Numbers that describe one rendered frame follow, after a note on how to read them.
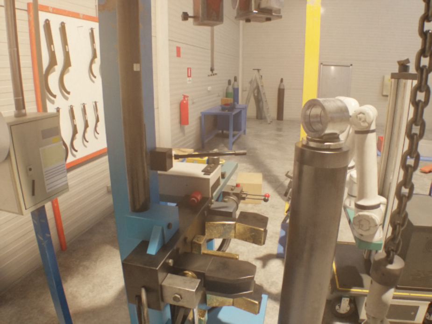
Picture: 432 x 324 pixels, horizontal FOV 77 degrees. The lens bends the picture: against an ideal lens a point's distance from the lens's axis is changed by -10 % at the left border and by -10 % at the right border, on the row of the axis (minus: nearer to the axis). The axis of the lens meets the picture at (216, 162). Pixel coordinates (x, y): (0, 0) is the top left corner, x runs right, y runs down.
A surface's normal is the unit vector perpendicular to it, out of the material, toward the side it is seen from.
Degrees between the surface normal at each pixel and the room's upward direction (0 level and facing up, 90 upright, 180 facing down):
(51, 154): 90
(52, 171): 90
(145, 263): 0
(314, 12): 90
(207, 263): 0
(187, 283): 0
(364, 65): 90
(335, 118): 82
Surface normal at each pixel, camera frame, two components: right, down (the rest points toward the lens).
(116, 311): 0.00, -0.96
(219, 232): 0.00, 0.29
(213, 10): 0.45, 0.26
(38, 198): 0.96, 0.07
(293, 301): -0.69, 0.21
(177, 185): -0.26, 0.28
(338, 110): 0.40, -0.18
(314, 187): -0.48, 0.25
